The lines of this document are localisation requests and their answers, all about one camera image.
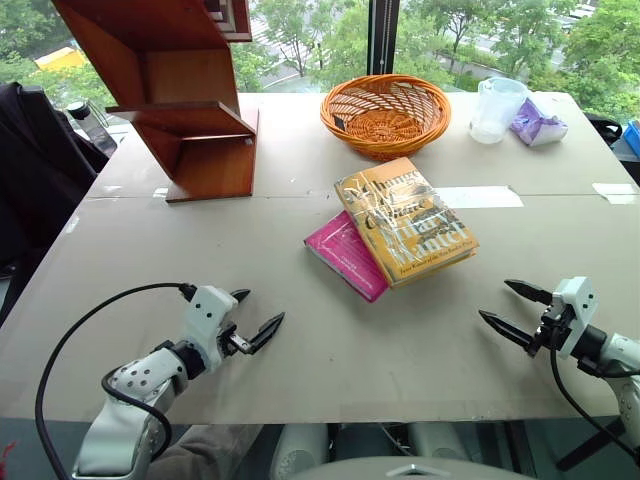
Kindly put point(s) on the blue plastic box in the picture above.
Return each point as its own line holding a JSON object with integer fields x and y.
{"x": 632, "y": 140}

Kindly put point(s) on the purple white tissue pack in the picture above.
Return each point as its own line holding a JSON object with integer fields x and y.
{"x": 540, "y": 125}

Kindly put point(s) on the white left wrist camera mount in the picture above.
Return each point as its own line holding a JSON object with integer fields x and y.
{"x": 205, "y": 320}

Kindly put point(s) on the pink hardcover book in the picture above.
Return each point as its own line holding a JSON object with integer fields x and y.
{"x": 345, "y": 255}

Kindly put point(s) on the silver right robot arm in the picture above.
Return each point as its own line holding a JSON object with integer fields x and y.
{"x": 625, "y": 360}

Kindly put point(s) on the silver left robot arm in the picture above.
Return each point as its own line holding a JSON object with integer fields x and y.
{"x": 132, "y": 400}

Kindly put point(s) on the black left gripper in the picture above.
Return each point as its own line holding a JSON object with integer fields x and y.
{"x": 232, "y": 339}

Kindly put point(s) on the grey rounded shell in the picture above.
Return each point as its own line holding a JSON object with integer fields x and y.
{"x": 300, "y": 450}

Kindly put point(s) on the black bag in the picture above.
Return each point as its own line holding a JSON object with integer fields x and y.
{"x": 602, "y": 127}

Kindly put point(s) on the black slanted table leg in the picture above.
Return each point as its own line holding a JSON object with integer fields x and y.
{"x": 592, "y": 445}

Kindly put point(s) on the wooden book stand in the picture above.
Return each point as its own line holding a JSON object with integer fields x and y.
{"x": 190, "y": 125}

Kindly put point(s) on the grey brown cloth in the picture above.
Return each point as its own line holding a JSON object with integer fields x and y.
{"x": 210, "y": 452}

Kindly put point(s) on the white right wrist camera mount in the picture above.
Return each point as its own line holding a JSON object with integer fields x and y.
{"x": 580, "y": 305}

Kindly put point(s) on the orange wicker basket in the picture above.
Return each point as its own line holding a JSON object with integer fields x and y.
{"x": 385, "y": 117}

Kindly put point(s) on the red fuzzy object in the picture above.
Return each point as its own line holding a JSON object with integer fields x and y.
{"x": 6, "y": 460}

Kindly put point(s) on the grey dome with diamond mark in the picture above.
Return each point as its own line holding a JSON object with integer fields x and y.
{"x": 415, "y": 470}

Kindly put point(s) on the clear plastic measuring cup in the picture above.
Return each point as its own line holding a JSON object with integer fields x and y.
{"x": 492, "y": 112}

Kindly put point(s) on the black jacket on chair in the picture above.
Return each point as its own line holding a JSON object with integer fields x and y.
{"x": 40, "y": 190}

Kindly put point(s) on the large white tape strip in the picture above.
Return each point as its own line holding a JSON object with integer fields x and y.
{"x": 480, "y": 196}

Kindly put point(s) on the clear bottle with black cap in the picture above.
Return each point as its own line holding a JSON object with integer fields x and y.
{"x": 92, "y": 127}

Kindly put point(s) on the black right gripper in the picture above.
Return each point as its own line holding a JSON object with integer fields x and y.
{"x": 552, "y": 325}

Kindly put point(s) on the dark window frame post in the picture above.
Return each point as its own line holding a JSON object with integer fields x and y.
{"x": 382, "y": 35}

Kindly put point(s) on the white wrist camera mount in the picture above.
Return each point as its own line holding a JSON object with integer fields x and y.
{"x": 205, "y": 320}
{"x": 580, "y": 305}

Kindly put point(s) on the yellow hardcover book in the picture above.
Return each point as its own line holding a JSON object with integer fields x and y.
{"x": 407, "y": 222}

